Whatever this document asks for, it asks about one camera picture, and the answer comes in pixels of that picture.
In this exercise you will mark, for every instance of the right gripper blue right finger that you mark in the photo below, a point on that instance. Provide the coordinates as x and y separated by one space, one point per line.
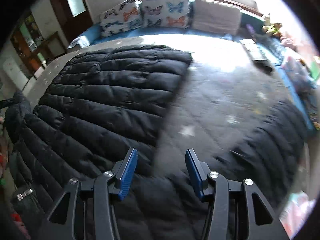
254 217

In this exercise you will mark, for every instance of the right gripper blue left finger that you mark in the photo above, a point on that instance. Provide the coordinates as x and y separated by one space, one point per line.
67 217

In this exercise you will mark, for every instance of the black puffer jacket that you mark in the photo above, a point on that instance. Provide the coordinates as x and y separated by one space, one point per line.
105 119

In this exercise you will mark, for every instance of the remote control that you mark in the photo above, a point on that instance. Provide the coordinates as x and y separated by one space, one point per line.
253 51

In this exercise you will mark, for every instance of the blue bed sheet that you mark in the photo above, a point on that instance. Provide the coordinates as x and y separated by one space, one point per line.
270 47

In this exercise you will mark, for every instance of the white small fridge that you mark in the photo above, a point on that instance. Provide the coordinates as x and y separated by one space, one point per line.
13 71

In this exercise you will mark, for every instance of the wooden shelf cabinet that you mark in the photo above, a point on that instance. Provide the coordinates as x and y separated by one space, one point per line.
34 50

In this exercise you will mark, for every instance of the purple doll toy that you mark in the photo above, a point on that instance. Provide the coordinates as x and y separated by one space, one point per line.
251 32

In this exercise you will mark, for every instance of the plush toys pile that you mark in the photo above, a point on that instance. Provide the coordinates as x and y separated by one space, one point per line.
271 29

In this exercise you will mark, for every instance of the plain white pillow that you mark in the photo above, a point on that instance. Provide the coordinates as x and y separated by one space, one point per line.
216 17

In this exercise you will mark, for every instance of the left butterfly pillow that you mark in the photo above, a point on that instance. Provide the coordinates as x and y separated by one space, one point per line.
124 17

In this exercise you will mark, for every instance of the butterfly pillow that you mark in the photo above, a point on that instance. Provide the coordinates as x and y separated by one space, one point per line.
166 13
124 17

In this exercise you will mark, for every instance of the right butterfly pillow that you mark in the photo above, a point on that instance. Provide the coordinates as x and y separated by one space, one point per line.
166 13

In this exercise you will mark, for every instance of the dark wooden door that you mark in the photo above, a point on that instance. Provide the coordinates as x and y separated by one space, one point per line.
73 16

